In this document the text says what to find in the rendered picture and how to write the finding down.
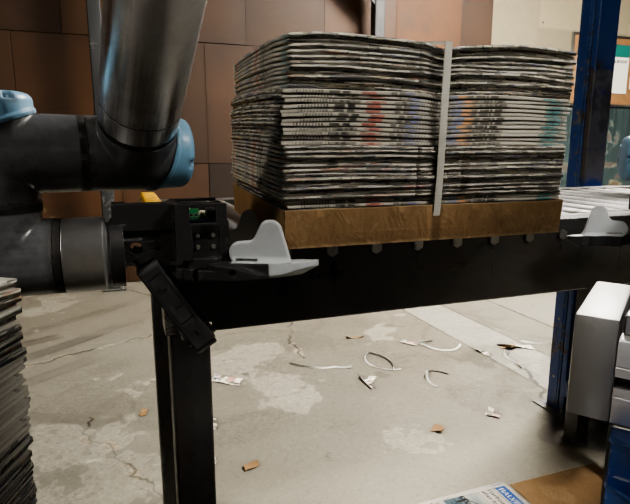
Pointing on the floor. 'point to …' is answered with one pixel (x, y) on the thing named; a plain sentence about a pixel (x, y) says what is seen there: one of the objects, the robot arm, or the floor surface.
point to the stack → (3, 398)
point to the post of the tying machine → (584, 156)
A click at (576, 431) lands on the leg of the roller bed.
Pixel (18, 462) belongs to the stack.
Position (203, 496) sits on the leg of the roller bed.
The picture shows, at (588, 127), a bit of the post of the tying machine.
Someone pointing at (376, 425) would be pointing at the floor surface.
